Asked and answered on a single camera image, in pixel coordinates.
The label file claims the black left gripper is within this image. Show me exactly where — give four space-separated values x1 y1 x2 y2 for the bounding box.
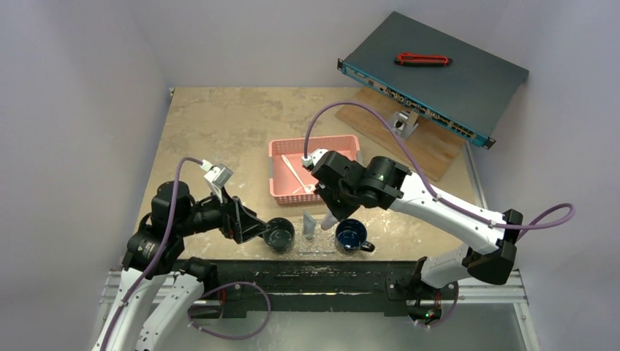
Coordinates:
176 184 270 241

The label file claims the dark green mug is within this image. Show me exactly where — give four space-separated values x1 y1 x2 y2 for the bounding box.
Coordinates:
262 217 295 252

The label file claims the dark blue mug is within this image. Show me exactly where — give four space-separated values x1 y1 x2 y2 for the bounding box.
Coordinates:
334 219 376 254

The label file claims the pink perforated plastic basket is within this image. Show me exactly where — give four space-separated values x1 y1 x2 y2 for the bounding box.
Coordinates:
268 135 363 205

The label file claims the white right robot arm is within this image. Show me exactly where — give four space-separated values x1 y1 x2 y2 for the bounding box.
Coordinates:
301 148 523 298

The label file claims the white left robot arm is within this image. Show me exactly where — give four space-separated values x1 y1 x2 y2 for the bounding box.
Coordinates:
93 181 272 350

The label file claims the wooden board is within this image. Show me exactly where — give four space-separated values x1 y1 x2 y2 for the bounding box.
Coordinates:
335 88 466 183

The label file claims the red black utility knife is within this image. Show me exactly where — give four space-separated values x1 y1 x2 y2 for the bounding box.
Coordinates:
393 53 453 67

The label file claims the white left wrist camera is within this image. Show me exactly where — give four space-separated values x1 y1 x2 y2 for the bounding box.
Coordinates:
200 159 233 203

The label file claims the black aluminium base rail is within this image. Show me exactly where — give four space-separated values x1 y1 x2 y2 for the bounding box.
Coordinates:
99 259 529 321

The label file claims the grey metal bracket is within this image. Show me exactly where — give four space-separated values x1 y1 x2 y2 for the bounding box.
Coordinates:
388 110 420 140

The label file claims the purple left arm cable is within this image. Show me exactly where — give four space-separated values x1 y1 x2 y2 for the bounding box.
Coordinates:
99 156 207 351

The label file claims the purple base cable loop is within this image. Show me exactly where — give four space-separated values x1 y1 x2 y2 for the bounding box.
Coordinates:
187 281 272 340

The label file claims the teal network switch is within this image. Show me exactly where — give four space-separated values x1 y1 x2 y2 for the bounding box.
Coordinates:
337 12 529 149

